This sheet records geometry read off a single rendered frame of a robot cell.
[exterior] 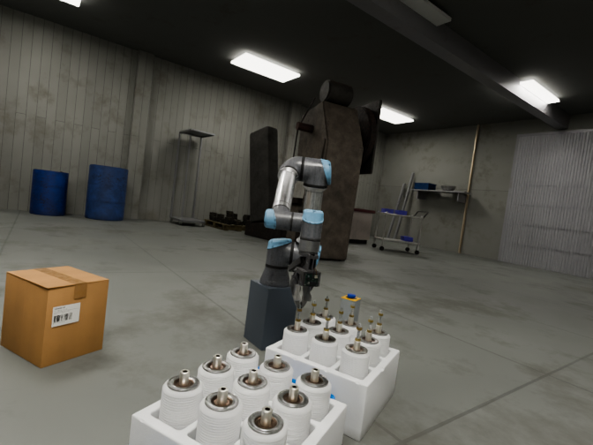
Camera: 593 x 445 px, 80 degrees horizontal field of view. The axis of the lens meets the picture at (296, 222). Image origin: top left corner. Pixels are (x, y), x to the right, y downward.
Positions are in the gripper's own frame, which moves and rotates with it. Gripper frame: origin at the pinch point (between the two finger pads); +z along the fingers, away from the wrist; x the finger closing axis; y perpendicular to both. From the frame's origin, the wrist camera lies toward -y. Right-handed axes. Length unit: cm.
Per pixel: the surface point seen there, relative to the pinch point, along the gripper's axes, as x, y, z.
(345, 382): 8.3, 24.6, 17.9
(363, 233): 406, -581, 12
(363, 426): 13.6, 29.6, 30.0
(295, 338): -2.2, 4.9, 11.1
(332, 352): 7.9, 14.8, 12.4
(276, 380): -18.7, 32.4, 10.9
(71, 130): -199, -653, -119
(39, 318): -88, -34, 17
